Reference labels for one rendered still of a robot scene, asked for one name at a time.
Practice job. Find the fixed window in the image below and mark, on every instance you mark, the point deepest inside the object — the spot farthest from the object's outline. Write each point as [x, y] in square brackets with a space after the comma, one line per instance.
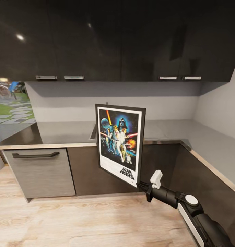
[16, 112]

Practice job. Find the cabinet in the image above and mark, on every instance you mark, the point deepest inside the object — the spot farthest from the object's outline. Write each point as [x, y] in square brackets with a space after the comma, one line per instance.
[177, 40]
[60, 40]

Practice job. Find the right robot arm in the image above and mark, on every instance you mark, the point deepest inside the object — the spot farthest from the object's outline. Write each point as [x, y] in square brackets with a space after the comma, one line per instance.
[208, 232]

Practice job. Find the poster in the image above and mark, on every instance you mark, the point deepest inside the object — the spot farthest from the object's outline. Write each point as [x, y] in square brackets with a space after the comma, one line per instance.
[120, 136]

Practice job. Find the dishwasher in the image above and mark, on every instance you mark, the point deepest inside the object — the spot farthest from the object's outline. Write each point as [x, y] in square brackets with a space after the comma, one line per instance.
[42, 172]

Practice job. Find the drop in sink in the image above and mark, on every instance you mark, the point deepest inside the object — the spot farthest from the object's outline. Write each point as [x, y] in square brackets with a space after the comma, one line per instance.
[151, 130]

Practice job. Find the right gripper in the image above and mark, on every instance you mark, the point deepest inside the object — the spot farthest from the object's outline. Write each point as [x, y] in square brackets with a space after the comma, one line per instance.
[151, 192]

